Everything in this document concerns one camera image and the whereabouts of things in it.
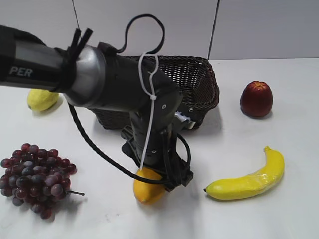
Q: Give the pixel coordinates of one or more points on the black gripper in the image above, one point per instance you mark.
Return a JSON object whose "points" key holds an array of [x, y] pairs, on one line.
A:
{"points": [[161, 155]]}

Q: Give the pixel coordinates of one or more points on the orange yellow mango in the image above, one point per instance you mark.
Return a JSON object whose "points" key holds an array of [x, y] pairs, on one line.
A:
{"points": [[146, 193]]}

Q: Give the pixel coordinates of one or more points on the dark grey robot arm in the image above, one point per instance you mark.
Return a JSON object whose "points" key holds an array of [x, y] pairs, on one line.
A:
{"points": [[97, 78]]}

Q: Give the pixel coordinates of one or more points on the dark wicker basket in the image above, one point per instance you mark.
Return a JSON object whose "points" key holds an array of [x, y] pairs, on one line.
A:
{"points": [[196, 81]]}

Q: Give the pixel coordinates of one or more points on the white zip tie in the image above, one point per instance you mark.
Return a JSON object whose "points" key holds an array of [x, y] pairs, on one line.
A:
{"points": [[152, 96]]}

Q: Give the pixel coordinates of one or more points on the red apple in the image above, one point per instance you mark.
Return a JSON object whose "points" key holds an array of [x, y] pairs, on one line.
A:
{"points": [[257, 99]]}

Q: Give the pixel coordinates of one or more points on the red grape bunch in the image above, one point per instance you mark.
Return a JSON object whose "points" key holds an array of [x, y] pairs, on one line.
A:
{"points": [[37, 177]]}

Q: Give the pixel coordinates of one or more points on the yellow lemon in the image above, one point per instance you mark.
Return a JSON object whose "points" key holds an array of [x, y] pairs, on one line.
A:
{"points": [[40, 100]]}

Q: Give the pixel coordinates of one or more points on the yellow banana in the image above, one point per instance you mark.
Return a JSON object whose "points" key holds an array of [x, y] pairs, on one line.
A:
{"points": [[252, 184]]}

